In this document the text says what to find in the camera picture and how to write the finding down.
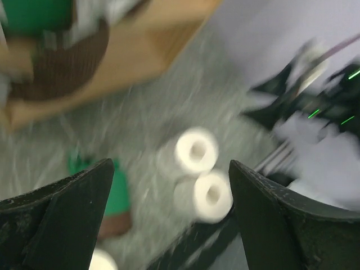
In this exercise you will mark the white paper roll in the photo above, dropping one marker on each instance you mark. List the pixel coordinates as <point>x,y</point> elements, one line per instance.
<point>206,198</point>
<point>189,153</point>
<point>102,260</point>

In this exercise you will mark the wooden shelf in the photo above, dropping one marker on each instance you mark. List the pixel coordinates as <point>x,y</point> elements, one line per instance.
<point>145,38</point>

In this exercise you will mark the brown green paper roll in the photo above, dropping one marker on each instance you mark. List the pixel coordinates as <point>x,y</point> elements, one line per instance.
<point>61,72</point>

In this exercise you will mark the white paper roll back right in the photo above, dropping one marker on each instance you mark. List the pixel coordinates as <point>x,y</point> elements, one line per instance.
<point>189,153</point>

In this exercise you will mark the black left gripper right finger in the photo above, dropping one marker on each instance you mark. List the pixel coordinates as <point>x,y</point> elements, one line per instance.
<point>281,229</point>

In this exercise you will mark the green brown wrapped roll torn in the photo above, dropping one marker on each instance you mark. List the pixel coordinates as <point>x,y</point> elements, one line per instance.
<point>117,218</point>

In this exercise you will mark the white paper roll front right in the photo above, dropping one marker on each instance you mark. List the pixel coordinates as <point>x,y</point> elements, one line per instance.
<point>206,198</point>

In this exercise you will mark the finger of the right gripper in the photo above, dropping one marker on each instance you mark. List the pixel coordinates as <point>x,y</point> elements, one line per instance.
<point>268,116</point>
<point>277,84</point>

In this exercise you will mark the aluminium frame rail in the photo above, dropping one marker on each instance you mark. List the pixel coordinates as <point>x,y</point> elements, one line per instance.
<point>277,159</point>

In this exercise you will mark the white paper roll front left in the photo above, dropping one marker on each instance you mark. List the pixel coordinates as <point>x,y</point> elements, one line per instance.
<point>102,260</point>

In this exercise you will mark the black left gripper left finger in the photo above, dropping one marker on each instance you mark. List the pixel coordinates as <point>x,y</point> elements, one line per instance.
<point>56,226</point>

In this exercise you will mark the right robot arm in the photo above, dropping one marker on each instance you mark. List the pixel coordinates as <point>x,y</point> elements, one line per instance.
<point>325,141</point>

